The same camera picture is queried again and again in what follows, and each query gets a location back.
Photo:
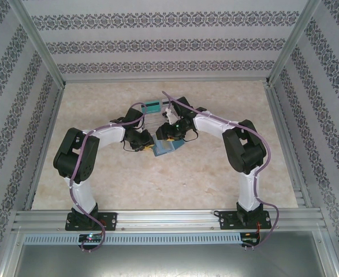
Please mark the teal card black stripe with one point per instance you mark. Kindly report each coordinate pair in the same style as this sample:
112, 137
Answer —
152, 106

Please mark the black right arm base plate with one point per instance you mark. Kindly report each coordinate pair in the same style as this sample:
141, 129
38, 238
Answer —
227, 220

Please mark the teal blue card holder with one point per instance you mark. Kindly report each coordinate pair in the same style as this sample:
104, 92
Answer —
169, 152

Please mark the aluminium table side rail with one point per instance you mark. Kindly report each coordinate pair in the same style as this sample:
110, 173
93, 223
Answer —
286, 144
45, 144

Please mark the grey metal sheet panel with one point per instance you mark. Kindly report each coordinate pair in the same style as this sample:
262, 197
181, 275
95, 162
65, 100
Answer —
169, 261

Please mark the clear acrylic card stand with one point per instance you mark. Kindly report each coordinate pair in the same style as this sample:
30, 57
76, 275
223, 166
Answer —
164, 106
153, 119

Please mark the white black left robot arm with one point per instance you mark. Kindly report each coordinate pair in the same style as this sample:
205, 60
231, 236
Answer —
108, 137

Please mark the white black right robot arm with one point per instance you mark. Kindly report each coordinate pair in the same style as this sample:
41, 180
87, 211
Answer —
212, 130

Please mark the aluminium frame post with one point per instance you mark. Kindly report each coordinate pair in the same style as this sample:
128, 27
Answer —
39, 43
292, 43

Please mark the aluminium mounting rail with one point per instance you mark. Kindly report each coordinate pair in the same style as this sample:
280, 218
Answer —
169, 220

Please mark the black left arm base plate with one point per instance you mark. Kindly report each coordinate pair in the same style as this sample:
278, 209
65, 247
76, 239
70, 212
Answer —
111, 220

